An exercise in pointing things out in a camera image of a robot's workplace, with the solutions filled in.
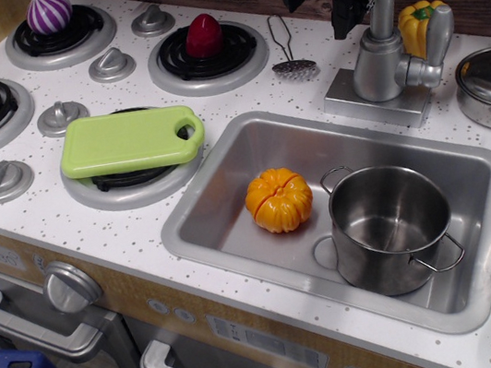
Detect silver toy faucet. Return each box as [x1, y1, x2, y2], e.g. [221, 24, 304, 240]
[324, 0, 454, 128]

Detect yellow toy bell pepper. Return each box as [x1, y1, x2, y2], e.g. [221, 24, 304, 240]
[398, 0, 446, 60]

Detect small metal strainer spoon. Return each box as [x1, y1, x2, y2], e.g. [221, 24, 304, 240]
[266, 14, 319, 81]

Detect back right stove burner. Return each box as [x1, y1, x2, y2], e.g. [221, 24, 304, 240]
[147, 21, 269, 98]

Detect red toy egg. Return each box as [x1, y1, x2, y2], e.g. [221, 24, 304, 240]
[186, 13, 224, 59]

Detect silver stove knob back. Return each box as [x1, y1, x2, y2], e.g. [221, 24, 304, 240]
[131, 4, 175, 38]

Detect silver stove knob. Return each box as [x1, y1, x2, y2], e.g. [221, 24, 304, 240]
[0, 160, 34, 204]
[37, 101, 90, 138]
[89, 47, 136, 84]
[131, 4, 175, 38]

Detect silver stove knob middle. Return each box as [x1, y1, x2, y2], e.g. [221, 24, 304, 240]
[89, 47, 136, 84]

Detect orange toy pumpkin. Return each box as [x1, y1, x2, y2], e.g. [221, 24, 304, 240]
[245, 168, 314, 234]

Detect back left stove burner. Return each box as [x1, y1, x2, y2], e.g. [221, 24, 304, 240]
[5, 5, 117, 72]

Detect steel pot in sink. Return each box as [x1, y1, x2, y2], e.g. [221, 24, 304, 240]
[325, 165, 466, 296]

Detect purple striped toy onion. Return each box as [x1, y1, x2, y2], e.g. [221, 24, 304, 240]
[26, 0, 73, 36]

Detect silver sink basin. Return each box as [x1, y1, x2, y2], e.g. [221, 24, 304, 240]
[162, 112, 491, 334]

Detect front right stove burner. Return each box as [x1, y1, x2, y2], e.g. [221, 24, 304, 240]
[52, 97, 211, 220]

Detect green plastic cutting board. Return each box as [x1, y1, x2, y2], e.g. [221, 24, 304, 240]
[60, 105, 205, 179]

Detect silver stove knob left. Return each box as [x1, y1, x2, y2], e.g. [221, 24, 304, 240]
[37, 101, 90, 138]

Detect silver stove knob front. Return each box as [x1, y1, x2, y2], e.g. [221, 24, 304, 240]
[0, 160, 34, 204]

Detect silver oven dial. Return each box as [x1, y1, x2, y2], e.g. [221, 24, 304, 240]
[42, 260, 103, 314]

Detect silver oven door handle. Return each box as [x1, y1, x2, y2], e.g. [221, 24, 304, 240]
[0, 273, 140, 368]

